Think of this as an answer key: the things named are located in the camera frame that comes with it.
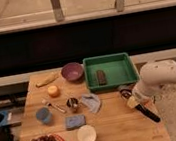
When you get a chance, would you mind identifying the purple red bowl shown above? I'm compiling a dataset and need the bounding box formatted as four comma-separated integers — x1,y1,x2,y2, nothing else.
61,62,84,82

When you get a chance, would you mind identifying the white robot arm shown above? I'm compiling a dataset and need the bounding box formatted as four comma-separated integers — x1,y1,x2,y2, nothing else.
118,59,176,123

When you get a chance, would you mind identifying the blue plastic cup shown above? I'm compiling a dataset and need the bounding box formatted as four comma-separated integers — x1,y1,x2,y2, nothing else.
35,107,52,125

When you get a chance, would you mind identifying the grey blue cloth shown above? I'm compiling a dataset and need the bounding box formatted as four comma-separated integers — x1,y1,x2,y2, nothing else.
81,93,101,114

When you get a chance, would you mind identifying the green plastic tray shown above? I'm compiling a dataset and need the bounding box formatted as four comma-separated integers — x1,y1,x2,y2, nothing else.
83,53,140,92

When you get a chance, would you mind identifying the white and yellow gripper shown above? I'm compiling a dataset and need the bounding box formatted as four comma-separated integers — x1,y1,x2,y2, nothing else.
118,81,161,123

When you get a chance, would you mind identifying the left metal frame post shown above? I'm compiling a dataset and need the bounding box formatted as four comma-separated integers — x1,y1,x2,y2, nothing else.
50,0,65,22

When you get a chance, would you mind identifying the small metal cup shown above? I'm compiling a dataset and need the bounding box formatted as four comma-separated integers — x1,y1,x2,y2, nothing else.
66,98,79,113

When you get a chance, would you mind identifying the blue sponge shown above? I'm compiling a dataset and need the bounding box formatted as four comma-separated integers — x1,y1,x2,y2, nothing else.
65,114,86,130

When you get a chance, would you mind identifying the yellow orange round fruit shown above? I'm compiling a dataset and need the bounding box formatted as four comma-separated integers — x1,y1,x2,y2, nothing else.
47,86,60,97

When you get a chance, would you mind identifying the brown block in tray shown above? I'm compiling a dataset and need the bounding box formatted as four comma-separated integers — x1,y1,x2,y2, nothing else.
96,70,107,85

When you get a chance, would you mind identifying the small brush with wooden handle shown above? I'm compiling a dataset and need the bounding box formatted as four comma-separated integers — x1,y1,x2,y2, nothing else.
42,100,66,113

